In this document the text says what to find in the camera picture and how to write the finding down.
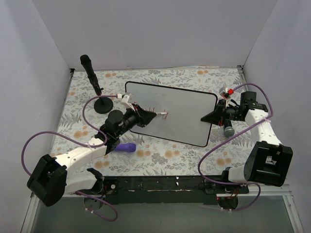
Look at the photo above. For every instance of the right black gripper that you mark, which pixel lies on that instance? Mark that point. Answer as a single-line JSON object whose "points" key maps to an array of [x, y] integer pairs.
{"points": [[220, 112]]}

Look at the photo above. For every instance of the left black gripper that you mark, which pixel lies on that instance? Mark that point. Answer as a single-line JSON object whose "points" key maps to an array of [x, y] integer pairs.
{"points": [[140, 115]]}

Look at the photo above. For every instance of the white whiteboard black frame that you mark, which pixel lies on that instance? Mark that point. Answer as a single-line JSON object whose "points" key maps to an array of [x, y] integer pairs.
{"points": [[184, 109]]}

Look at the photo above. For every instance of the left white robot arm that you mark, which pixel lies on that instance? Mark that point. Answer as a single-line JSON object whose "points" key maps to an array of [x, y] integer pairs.
{"points": [[55, 176]]}

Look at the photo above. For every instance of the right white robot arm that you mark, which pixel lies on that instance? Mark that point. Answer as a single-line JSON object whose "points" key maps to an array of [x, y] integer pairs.
{"points": [[269, 160]]}

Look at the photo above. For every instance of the black silver microphone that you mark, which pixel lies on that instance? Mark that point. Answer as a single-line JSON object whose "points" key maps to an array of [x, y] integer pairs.
{"points": [[228, 129]]}

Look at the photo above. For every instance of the purple foam microphone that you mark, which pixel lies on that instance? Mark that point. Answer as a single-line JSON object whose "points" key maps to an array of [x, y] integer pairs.
{"points": [[127, 147]]}

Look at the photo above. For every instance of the black round microphone stand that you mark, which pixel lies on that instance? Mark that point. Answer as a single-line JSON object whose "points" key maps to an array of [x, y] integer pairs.
{"points": [[103, 105]]}

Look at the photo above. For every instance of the floral patterned table mat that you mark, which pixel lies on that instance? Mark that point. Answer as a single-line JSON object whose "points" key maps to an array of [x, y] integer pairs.
{"points": [[153, 156]]}

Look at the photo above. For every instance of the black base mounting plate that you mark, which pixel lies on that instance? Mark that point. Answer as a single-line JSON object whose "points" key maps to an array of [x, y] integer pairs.
{"points": [[163, 189]]}

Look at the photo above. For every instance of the black microphone on stand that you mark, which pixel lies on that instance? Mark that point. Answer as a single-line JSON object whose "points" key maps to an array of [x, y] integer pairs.
{"points": [[87, 65]]}

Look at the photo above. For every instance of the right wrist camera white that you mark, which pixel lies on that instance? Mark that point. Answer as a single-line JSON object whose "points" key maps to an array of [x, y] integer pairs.
{"points": [[226, 93]]}

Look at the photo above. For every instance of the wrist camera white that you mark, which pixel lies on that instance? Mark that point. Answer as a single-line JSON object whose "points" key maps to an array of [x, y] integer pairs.
{"points": [[226, 93], [125, 100]]}

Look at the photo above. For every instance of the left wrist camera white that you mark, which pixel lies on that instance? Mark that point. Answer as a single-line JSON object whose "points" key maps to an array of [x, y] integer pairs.
{"points": [[125, 100]]}

